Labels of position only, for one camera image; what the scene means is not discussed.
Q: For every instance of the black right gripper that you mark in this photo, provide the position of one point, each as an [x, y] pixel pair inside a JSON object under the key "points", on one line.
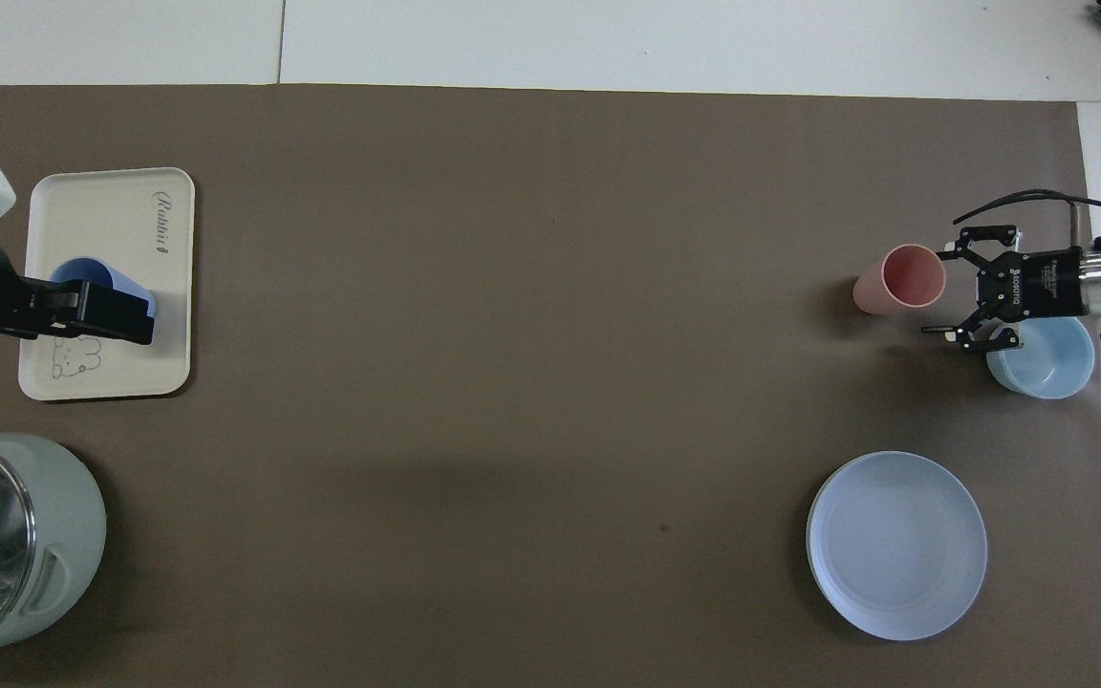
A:
{"points": [[1033, 282]]}

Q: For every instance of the blue cup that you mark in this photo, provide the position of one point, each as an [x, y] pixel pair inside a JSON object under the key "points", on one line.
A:
{"points": [[92, 270]]}

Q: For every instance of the pink cup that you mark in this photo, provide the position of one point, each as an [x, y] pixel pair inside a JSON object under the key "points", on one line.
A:
{"points": [[909, 277]]}

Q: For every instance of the cream rabbit print tray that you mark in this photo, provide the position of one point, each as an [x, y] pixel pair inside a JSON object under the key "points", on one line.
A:
{"points": [[111, 220]]}

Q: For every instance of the light blue bowl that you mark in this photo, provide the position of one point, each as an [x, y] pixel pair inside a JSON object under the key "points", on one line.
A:
{"points": [[1052, 368]]}

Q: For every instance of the mint green electric pot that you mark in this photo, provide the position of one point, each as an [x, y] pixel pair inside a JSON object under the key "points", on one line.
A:
{"points": [[68, 535]]}

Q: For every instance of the pale blue plate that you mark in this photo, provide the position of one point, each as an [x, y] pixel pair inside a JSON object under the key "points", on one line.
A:
{"points": [[895, 545]]}

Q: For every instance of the brown table mat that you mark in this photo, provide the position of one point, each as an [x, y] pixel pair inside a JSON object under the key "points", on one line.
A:
{"points": [[512, 382]]}

